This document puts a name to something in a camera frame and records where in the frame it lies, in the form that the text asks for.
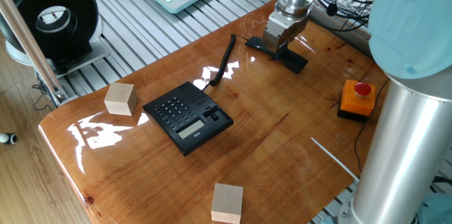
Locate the silver Schunk gripper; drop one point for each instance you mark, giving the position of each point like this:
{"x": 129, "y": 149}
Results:
{"x": 279, "y": 35}

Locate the black telephone handset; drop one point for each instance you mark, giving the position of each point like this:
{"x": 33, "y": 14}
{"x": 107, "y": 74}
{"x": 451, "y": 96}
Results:
{"x": 295, "y": 63}

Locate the black desk telephone base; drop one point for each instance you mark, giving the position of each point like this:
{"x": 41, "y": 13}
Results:
{"x": 187, "y": 118}

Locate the orange emergency stop button box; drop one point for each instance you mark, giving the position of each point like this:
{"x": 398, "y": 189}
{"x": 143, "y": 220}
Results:
{"x": 356, "y": 102}

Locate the white plastic zip tie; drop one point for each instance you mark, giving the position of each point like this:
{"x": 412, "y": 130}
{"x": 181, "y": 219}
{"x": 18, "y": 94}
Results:
{"x": 333, "y": 158}

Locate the light wooden cube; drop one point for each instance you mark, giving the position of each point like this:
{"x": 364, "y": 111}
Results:
{"x": 120, "y": 99}
{"x": 227, "y": 203}

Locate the small black white object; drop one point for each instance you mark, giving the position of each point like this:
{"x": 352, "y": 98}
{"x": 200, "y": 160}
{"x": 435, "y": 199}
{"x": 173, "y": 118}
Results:
{"x": 10, "y": 138}

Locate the aluminium frame post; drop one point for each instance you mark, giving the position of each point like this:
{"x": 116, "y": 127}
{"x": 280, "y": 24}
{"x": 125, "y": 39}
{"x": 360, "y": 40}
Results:
{"x": 26, "y": 38}

